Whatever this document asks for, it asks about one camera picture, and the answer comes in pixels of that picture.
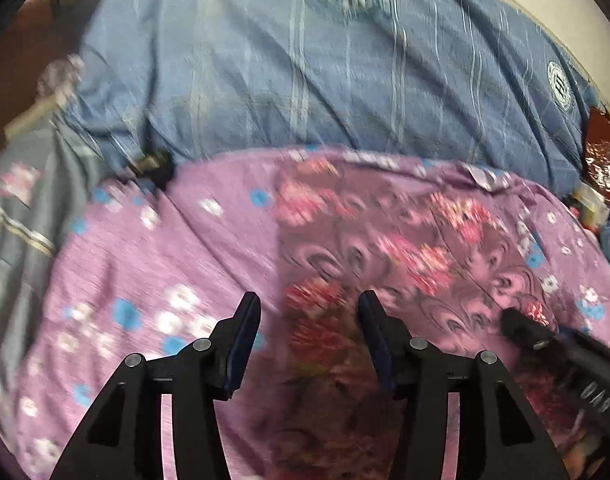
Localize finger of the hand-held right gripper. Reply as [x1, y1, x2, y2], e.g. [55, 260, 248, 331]
[500, 307, 560, 356]

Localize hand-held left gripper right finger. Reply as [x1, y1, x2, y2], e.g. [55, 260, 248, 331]
[357, 289, 556, 480]

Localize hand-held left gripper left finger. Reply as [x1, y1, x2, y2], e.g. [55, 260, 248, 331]
[50, 291, 262, 480]

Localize maroon floral garment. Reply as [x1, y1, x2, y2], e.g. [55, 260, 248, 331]
[272, 157, 586, 480]

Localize purple floral bedsheet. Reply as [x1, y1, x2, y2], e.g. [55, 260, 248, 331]
[12, 145, 610, 480]

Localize small colourful packets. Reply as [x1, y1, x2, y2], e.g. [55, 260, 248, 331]
[567, 185, 610, 231]

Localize small black item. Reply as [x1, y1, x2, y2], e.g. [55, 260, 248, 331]
[130, 150, 176, 188]

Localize grey patterned blanket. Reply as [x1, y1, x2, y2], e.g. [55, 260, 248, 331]
[0, 115, 106, 386]

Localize blue plaid quilt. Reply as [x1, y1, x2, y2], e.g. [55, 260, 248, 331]
[60, 0, 600, 196]

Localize small pale floral cloth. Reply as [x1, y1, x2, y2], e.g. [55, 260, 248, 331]
[37, 55, 88, 103]

